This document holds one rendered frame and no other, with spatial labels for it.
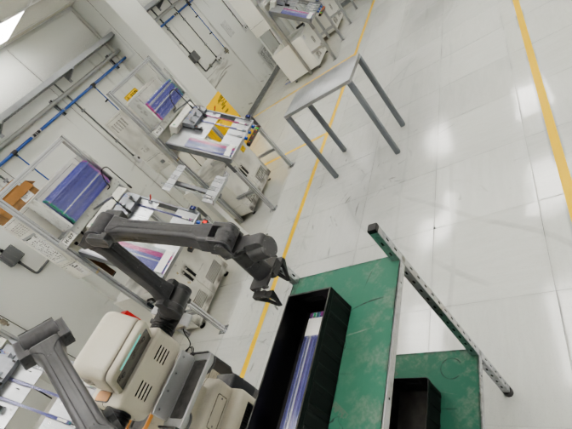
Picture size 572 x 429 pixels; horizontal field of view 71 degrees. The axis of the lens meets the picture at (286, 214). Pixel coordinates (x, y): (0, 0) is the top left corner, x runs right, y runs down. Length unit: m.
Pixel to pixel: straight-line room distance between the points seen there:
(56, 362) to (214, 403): 0.77
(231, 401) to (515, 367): 1.22
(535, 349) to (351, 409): 1.17
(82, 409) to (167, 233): 0.45
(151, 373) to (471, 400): 1.11
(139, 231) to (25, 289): 3.81
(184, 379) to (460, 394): 0.99
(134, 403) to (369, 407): 0.75
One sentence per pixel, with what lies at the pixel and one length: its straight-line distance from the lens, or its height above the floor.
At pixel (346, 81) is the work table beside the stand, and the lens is 3.33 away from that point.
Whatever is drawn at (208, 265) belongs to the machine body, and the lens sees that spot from 3.91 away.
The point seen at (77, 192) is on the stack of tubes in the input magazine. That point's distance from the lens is 3.63.
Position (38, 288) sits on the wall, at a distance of 4.96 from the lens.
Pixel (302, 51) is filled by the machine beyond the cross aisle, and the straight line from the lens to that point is 7.27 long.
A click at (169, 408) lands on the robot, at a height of 1.05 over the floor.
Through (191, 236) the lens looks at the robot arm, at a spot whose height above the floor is 1.47.
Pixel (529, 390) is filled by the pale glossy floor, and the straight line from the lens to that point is 2.05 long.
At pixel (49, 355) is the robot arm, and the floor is 1.55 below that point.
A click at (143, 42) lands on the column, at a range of 6.31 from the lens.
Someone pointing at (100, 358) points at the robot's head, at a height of 1.35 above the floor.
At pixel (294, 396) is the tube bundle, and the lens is 1.20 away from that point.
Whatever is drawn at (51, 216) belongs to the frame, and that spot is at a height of 1.54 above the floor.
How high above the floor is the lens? 1.82
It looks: 27 degrees down
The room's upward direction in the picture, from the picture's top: 44 degrees counter-clockwise
